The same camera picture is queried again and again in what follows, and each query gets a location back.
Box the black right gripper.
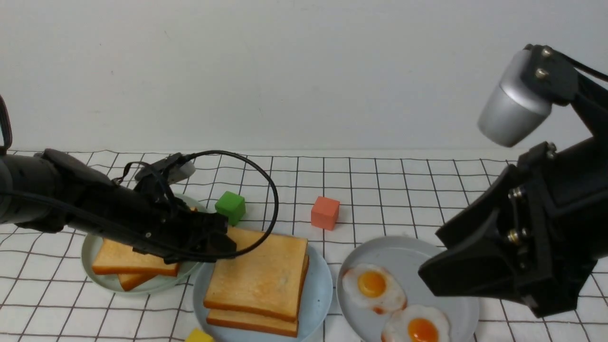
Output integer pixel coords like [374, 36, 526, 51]
[418, 138, 607, 318]

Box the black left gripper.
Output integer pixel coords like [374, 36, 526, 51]
[95, 185, 237, 263]

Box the toast slice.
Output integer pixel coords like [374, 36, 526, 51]
[202, 255, 310, 338]
[203, 234, 308, 322]
[117, 274, 157, 292]
[92, 238, 180, 276]

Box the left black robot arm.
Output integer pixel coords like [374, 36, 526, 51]
[1, 149, 237, 263]

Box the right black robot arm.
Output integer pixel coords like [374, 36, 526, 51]
[418, 46, 608, 317]

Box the green cube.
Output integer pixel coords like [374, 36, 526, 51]
[215, 191, 246, 227]

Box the grey plate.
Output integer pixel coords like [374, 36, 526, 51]
[336, 236, 480, 342]

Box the yellow cube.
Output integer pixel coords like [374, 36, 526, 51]
[184, 328, 215, 342]

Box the orange-red cube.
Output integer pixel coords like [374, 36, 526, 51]
[310, 196, 340, 231]

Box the front fried egg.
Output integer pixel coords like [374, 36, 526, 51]
[380, 304, 450, 342]

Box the fried egg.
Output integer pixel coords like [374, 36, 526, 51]
[342, 264, 408, 315]
[380, 304, 450, 342]

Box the white checkered tablecloth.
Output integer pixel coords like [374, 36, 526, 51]
[1, 152, 607, 342]

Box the light blue plate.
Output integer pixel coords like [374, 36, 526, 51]
[192, 242, 334, 342]

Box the left fried egg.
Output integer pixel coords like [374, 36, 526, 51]
[342, 264, 408, 315]

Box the pale green plate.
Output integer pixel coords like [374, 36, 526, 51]
[81, 192, 209, 295]

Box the left black camera cable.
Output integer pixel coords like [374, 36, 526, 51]
[112, 150, 280, 262]

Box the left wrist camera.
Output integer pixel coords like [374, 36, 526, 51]
[151, 153, 196, 185]

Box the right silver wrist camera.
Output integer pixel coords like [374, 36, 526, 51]
[477, 45, 578, 147]

